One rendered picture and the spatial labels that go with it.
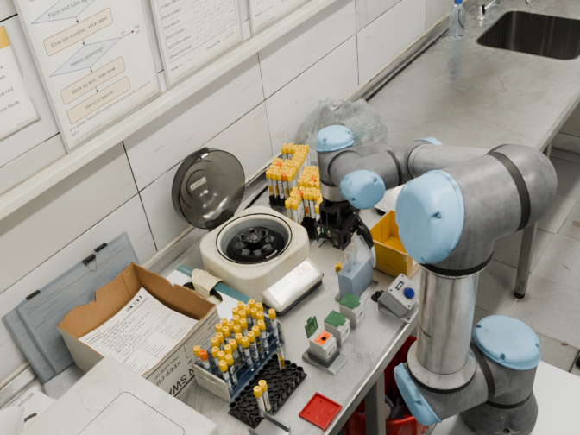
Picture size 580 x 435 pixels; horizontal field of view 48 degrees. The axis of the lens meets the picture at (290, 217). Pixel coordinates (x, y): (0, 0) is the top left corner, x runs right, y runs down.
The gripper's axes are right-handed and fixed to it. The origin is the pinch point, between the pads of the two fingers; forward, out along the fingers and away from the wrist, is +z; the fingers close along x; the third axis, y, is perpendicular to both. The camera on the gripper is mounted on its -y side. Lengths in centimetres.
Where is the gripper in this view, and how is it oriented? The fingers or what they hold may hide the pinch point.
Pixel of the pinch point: (347, 255)
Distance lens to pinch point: 154.9
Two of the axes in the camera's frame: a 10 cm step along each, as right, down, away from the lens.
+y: -5.6, 5.7, -6.0
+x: 8.2, 2.9, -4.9
